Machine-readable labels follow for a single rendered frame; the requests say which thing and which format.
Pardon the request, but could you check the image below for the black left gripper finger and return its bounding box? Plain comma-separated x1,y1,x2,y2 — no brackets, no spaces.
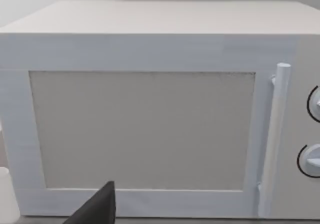
62,180,117,224

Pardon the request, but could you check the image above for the pale microwave door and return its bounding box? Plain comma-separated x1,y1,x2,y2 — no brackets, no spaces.
0,33,298,218

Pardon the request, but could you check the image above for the white cup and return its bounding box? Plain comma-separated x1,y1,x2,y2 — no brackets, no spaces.
0,166,21,224

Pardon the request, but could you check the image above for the pale microwave oven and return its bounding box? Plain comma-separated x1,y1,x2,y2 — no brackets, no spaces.
0,0,320,220

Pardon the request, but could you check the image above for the pale microwave knob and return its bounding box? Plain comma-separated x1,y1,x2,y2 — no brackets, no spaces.
296,143,320,178
306,85,320,123

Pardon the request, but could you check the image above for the pale microwave door handle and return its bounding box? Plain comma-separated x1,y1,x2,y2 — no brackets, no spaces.
254,62,292,216

